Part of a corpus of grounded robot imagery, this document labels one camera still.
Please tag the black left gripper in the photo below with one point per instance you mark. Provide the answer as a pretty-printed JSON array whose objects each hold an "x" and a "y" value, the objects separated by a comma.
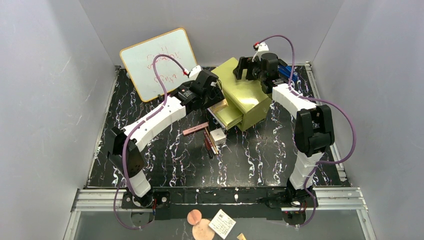
[{"x": 216, "y": 98}]

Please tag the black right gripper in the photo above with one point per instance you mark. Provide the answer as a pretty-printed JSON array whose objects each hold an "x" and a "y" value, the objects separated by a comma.
[{"x": 245, "y": 66}]

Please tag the green metal drawer box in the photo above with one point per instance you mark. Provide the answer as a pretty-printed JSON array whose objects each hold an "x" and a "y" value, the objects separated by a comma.
[{"x": 246, "y": 106}]

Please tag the orange makeup box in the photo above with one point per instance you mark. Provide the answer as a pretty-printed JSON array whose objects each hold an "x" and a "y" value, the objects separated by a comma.
[{"x": 219, "y": 106}]

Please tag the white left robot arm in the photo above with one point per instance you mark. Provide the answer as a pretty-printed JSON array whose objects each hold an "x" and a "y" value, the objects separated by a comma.
[{"x": 124, "y": 147}]

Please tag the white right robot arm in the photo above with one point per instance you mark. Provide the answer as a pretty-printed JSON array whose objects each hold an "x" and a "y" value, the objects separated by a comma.
[{"x": 313, "y": 131}]

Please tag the pink flat makeup box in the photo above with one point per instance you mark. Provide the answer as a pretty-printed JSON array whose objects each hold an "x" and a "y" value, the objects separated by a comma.
[{"x": 195, "y": 129}]

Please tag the dark red makeup pencil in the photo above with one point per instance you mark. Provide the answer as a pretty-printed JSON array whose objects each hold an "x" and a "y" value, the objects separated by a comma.
[{"x": 208, "y": 145}]

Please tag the blue object behind box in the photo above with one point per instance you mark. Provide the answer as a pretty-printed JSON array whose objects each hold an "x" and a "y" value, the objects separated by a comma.
[{"x": 285, "y": 72}]

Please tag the small white box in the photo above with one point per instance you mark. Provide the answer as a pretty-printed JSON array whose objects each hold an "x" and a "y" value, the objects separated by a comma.
[{"x": 218, "y": 136}]

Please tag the small pink round pad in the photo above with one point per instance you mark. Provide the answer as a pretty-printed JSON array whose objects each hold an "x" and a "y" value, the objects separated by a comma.
[{"x": 194, "y": 217}]

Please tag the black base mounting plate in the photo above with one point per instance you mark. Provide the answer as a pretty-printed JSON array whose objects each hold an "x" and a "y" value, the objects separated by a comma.
[{"x": 215, "y": 202}]

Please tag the white printed paper card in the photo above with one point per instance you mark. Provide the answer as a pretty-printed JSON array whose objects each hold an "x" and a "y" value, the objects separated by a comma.
[{"x": 222, "y": 224}]

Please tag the large pink round pad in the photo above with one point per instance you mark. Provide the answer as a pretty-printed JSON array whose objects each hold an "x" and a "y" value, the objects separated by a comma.
[{"x": 202, "y": 231}]

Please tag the small tan wood piece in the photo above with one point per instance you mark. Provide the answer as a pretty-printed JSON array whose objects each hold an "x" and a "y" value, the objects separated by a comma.
[{"x": 241, "y": 237}]

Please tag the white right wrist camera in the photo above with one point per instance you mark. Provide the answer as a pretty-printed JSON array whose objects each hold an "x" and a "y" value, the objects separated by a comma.
[{"x": 260, "y": 49}]

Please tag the whiteboard with orange frame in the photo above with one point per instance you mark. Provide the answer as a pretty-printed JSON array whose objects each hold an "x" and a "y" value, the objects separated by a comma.
[{"x": 138, "y": 60}]

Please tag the aluminium right side rail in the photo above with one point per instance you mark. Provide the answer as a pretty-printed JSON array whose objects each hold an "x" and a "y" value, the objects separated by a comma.
[{"x": 326, "y": 119}]

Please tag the aluminium frame rail front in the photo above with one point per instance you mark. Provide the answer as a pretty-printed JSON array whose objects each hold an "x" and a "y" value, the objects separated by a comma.
[{"x": 101, "y": 200}]

